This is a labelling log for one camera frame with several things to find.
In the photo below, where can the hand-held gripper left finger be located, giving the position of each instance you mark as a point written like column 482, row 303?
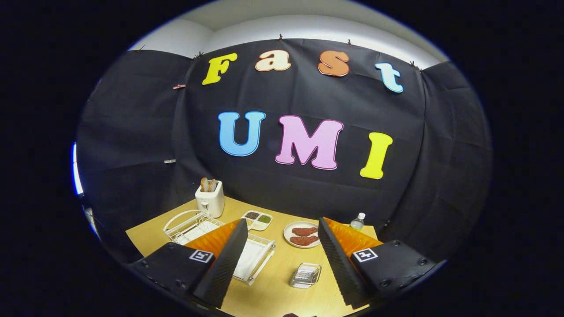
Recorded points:
column 222, row 268

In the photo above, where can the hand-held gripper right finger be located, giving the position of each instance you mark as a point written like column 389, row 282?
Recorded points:
column 339, row 268

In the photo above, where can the cream plate with meat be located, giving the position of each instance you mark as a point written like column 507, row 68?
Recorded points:
column 287, row 233

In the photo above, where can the brown meat piece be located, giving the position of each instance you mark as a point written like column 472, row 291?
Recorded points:
column 304, row 231
column 304, row 241

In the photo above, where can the green label drink bottle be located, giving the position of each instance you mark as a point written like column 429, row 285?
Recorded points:
column 357, row 223

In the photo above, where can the white divided snack tray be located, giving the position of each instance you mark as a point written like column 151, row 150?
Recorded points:
column 257, row 225

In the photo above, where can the white toaster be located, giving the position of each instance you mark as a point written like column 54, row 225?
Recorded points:
column 210, row 203

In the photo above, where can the toast slice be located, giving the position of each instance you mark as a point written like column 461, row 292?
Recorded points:
column 212, row 185
column 204, row 185

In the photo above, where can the black backdrop cloth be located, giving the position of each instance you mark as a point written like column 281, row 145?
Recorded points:
column 291, row 101

